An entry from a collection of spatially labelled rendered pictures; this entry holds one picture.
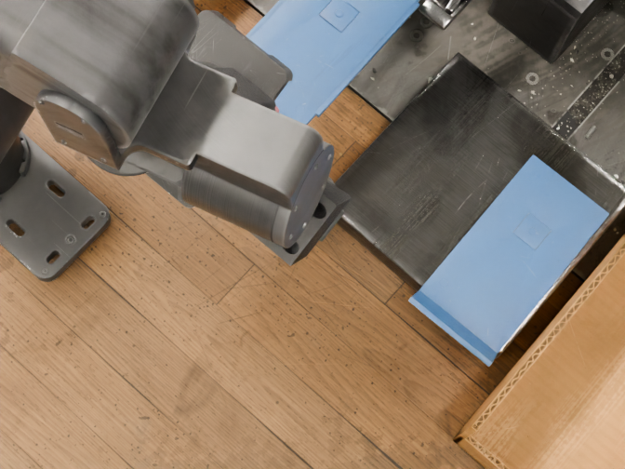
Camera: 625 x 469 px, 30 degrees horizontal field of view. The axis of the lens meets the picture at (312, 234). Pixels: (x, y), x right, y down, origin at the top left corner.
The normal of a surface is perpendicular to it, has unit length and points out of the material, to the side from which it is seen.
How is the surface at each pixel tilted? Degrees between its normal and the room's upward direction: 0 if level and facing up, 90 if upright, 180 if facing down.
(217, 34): 31
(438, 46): 0
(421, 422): 0
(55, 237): 0
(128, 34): 23
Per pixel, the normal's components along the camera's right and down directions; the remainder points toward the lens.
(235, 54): -0.26, 0.15
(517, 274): 0.06, -0.29
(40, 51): 0.36, -0.13
